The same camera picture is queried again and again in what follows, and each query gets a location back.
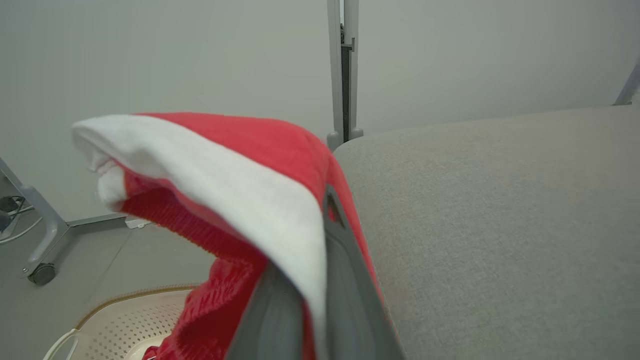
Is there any black caster wheel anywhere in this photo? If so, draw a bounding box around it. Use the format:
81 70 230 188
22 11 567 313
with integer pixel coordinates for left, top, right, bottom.
27 263 57 287

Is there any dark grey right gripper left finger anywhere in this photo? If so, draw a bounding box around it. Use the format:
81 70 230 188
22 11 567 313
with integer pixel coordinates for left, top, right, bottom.
225 262 305 360

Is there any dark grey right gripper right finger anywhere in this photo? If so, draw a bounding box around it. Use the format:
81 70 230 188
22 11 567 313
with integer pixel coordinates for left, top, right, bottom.
322 184 406 360

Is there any grey slanted metal strut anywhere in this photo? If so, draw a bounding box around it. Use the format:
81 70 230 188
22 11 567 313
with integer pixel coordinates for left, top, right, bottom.
613 59 640 106

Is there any dark cable bundle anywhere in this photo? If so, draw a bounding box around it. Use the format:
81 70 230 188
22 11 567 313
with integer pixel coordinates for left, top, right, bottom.
0 195 44 246

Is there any red and white knit garment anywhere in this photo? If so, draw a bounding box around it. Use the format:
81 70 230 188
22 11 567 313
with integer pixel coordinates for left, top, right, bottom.
71 112 401 360

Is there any grey metal partition post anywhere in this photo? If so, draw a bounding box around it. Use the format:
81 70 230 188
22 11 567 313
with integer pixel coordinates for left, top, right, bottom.
326 0 365 151

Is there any cream perforated laundry basket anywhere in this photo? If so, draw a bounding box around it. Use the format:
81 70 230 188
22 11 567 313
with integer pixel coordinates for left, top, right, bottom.
42 285 201 360

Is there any grey metal partition foot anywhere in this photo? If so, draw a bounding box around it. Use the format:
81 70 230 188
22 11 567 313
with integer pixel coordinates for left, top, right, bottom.
0 157 151 277

